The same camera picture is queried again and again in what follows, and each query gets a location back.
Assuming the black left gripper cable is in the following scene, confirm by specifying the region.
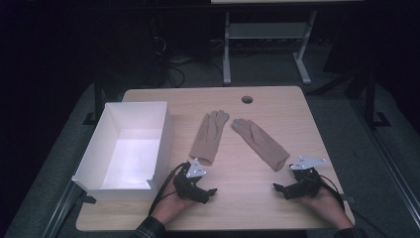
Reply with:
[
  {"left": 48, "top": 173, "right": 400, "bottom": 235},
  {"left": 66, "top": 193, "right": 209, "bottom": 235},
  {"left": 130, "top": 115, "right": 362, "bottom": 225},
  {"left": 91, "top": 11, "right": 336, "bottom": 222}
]
[{"left": 148, "top": 162, "right": 188, "bottom": 216}]

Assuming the aluminium rail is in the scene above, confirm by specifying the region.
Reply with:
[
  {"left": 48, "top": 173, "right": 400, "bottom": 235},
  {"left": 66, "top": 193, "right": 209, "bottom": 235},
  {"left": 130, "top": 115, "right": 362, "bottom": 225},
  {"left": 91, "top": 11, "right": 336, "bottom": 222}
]
[
  {"left": 349, "top": 98, "right": 420, "bottom": 230},
  {"left": 41, "top": 179, "right": 97, "bottom": 238}
]

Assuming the white metal desk frame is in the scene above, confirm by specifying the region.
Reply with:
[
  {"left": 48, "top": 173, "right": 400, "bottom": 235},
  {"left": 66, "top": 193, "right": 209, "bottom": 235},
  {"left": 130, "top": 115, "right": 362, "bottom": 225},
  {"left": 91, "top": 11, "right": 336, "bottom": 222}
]
[{"left": 222, "top": 9, "right": 319, "bottom": 87}]

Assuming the bundle of floor cables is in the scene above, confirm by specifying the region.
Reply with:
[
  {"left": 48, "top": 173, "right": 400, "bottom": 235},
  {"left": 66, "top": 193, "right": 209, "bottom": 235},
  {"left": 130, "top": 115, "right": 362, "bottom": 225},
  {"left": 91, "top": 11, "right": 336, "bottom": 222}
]
[{"left": 150, "top": 34, "right": 226, "bottom": 89}]

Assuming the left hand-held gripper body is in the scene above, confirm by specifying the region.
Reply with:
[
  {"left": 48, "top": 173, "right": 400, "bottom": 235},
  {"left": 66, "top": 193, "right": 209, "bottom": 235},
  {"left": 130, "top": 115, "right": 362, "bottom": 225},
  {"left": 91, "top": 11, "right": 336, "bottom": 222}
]
[{"left": 172, "top": 158, "right": 208, "bottom": 203}]

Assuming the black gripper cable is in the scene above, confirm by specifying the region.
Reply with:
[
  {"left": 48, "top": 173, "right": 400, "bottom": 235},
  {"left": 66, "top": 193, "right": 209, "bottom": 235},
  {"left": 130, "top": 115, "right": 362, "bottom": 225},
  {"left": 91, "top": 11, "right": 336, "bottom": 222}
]
[
  {"left": 148, "top": 162, "right": 188, "bottom": 216},
  {"left": 317, "top": 174, "right": 392, "bottom": 238}
]

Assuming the beige glove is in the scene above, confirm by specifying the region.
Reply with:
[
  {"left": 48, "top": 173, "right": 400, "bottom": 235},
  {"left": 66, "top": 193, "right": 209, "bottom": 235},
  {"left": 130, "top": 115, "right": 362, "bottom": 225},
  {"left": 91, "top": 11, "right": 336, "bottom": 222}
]
[
  {"left": 188, "top": 109, "right": 231, "bottom": 167},
  {"left": 230, "top": 118, "right": 291, "bottom": 173}
]

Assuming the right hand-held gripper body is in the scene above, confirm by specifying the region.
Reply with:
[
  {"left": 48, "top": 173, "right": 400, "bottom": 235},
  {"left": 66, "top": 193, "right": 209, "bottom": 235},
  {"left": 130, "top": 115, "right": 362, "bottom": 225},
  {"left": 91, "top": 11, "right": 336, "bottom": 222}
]
[{"left": 286, "top": 156, "right": 327, "bottom": 200}]

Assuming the white storage box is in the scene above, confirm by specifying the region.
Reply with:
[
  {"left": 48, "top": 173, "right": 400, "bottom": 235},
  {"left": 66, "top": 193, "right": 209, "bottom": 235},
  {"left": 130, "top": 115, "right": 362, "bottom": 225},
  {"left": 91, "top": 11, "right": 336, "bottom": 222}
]
[{"left": 71, "top": 100, "right": 175, "bottom": 202}]

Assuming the person's left hand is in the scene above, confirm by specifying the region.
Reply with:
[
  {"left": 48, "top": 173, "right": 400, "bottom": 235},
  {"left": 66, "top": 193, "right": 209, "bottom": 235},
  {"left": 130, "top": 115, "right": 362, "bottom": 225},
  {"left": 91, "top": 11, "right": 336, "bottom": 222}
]
[{"left": 150, "top": 179, "right": 198, "bottom": 226}]

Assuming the black metal stand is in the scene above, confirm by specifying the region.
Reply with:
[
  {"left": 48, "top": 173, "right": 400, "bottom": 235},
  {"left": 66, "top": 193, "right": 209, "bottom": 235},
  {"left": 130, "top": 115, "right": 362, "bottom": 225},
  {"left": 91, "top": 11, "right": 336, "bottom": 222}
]
[
  {"left": 345, "top": 67, "right": 392, "bottom": 131},
  {"left": 81, "top": 73, "right": 107, "bottom": 127}
]

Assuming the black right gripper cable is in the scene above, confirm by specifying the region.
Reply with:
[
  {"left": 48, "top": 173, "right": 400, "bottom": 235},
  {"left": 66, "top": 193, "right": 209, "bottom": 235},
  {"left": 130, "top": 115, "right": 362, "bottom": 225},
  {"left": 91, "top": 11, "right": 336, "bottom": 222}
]
[{"left": 317, "top": 174, "right": 392, "bottom": 238}]

